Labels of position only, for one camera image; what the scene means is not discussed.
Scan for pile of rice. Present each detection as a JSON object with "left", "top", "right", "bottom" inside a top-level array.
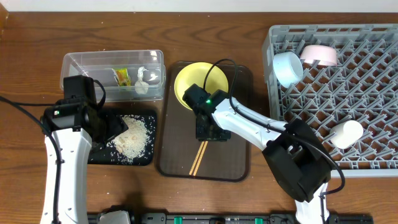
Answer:
[{"left": 106, "top": 115, "right": 157, "bottom": 166}]

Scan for white tissue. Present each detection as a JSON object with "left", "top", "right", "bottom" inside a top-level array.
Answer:
[{"left": 134, "top": 67, "right": 149, "bottom": 95}]

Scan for green snack wrapper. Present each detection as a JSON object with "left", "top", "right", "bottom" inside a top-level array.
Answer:
[{"left": 112, "top": 68, "right": 131, "bottom": 86}]

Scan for yellow plate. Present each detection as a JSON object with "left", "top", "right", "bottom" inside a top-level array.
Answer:
[{"left": 174, "top": 62, "right": 229, "bottom": 110}]

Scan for blue bowl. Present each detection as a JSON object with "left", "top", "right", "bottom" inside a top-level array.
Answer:
[{"left": 272, "top": 52, "right": 303, "bottom": 88}]

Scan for pale green cup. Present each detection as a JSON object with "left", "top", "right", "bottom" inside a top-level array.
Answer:
[{"left": 330, "top": 120, "right": 364, "bottom": 149}]

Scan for pink bowl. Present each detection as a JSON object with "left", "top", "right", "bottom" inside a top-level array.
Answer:
[{"left": 300, "top": 45, "right": 337, "bottom": 66}]

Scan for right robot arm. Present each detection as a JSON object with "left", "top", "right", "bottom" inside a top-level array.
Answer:
[{"left": 182, "top": 84, "right": 333, "bottom": 223}]

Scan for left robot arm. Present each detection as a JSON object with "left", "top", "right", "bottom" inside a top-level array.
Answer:
[{"left": 40, "top": 75, "right": 128, "bottom": 223}]

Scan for grey dishwasher rack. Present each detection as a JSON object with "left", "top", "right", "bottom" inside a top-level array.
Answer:
[{"left": 262, "top": 24, "right": 397, "bottom": 178}]

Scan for black plastic tray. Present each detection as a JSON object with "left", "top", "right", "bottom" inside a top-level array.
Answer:
[{"left": 88, "top": 108, "right": 157, "bottom": 166}]

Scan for dark brown serving tray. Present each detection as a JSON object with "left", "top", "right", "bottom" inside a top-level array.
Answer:
[{"left": 156, "top": 62, "right": 251, "bottom": 182}]

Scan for clear plastic bin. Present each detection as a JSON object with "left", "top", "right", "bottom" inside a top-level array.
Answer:
[{"left": 60, "top": 50, "right": 166, "bottom": 103}]

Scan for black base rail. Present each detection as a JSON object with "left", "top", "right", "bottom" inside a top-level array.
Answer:
[{"left": 86, "top": 205, "right": 374, "bottom": 224}]

